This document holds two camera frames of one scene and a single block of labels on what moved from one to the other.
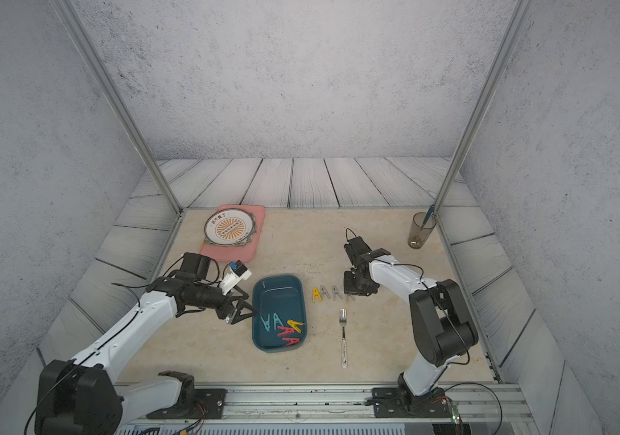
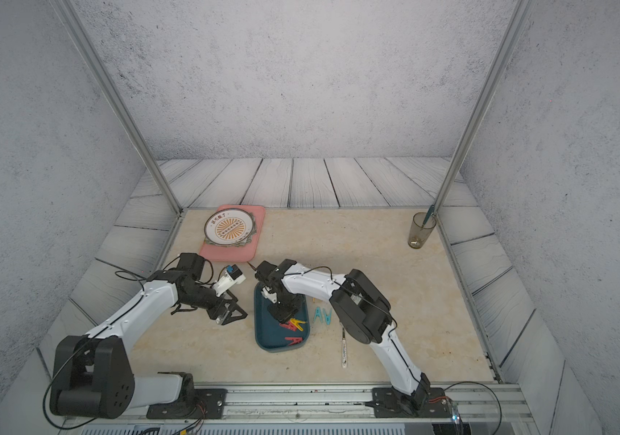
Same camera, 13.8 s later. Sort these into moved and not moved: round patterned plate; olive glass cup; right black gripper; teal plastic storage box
Moved: right black gripper
Not moved: teal plastic storage box; round patterned plate; olive glass cup
